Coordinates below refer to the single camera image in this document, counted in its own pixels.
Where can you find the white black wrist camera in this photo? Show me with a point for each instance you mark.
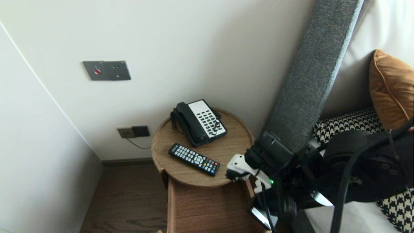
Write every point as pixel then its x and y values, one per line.
pixel 237 165

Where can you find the brown velvet cushion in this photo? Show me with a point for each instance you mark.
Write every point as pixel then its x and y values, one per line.
pixel 394 97

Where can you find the round wooden bedside table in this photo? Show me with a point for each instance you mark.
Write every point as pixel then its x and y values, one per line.
pixel 226 145

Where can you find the wooden skirting board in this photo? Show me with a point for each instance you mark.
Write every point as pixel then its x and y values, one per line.
pixel 129 161

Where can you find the dark grey power socket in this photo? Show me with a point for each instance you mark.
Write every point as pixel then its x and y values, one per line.
pixel 142 131

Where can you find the grey switch plate red dot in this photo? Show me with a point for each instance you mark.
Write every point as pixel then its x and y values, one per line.
pixel 94 71

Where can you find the black telephone handset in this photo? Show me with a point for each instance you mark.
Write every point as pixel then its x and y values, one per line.
pixel 190 123

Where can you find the grey fabric headboard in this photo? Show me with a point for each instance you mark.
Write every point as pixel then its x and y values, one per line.
pixel 307 81

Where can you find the black white houndstooth pillow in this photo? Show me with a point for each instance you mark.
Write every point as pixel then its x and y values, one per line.
pixel 349 123

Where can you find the grey fabric bed frame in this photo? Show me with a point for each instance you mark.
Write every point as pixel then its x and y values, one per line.
pixel 302 225

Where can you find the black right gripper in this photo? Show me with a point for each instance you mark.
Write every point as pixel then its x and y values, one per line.
pixel 263 210

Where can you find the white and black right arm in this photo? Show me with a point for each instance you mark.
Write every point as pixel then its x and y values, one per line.
pixel 355 171

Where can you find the wooden table drawer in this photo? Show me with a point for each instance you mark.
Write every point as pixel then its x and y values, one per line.
pixel 207 210

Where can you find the white bed sheet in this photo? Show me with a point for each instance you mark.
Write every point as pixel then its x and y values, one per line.
pixel 355 218

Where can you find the beige wall phone socket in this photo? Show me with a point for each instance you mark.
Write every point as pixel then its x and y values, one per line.
pixel 124 133

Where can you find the black TV remote control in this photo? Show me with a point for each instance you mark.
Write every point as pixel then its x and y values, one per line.
pixel 194 159

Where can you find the large white pillow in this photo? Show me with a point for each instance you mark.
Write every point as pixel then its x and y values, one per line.
pixel 388 26

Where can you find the black and white telephone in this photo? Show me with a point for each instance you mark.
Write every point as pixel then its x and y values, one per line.
pixel 210 118

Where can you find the plain grey wall switch plate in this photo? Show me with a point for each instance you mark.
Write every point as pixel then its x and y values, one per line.
pixel 118 70

